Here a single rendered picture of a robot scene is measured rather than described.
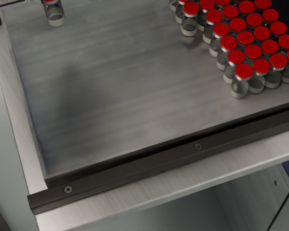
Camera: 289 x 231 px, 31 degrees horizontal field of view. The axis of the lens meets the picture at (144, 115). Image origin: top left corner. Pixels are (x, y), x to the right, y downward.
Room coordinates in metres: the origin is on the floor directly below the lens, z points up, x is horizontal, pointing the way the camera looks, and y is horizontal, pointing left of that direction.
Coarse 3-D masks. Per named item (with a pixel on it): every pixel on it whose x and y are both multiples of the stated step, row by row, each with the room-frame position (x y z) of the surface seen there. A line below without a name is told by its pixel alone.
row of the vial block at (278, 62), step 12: (240, 0) 0.47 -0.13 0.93; (240, 12) 0.45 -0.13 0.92; (252, 12) 0.45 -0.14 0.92; (252, 24) 0.43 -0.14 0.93; (264, 36) 0.41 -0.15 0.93; (264, 48) 0.39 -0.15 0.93; (276, 48) 0.39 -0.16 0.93; (276, 60) 0.37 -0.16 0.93; (276, 72) 0.36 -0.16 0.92; (276, 84) 0.36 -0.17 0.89
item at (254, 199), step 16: (256, 176) 0.42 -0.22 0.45; (272, 176) 0.39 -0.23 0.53; (288, 176) 0.36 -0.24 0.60; (224, 192) 0.50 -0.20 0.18; (240, 192) 0.45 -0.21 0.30; (256, 192) 0.41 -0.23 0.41; (272, 192) 0.37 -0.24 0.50; (288, 192) 0.34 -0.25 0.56; (224, 208) 0.48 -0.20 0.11; (240, 208) 0.43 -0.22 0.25; (256, 208) 0.39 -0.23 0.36; (272, 208) 0.36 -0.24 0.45; (240, 224) 0.41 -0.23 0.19; (256, 224) 0.37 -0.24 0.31
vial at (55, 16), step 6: (42, 0) 0.43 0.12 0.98; (54, 0) 0.43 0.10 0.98; (60, 0) 0.44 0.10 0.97; (48, 6) 0.43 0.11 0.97; (54, 6) 0.43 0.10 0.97; (60, 6) 0.43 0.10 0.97; (48, 12) 0.43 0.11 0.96; (54, 12) 0.42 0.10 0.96; (60, 12) 0.43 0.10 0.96; (48, 18) 0.43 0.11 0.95; (54, 18) 0.42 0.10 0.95; (60, 18) 0.43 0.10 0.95; (54, 24) 0.42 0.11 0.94; (60, 24) 0.42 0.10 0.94
